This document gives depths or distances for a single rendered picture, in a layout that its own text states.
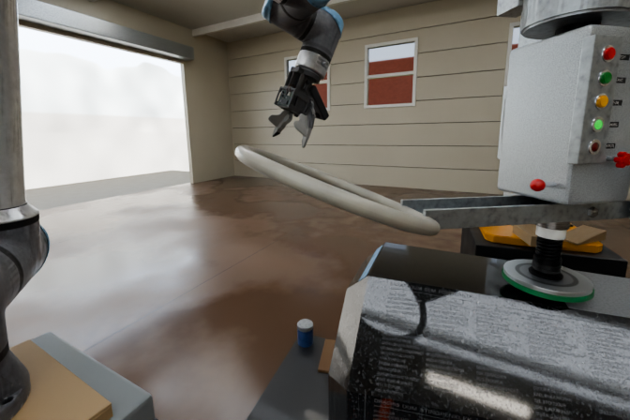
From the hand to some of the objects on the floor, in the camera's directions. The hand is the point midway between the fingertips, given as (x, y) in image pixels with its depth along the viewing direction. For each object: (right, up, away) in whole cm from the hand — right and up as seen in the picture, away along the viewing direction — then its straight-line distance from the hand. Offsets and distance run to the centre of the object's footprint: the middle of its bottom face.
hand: (289, 142), depth 85 cm
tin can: (+2, -112, +100) cm, 150 cm away
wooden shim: (+17, -114, +88) cm, 144 cm away
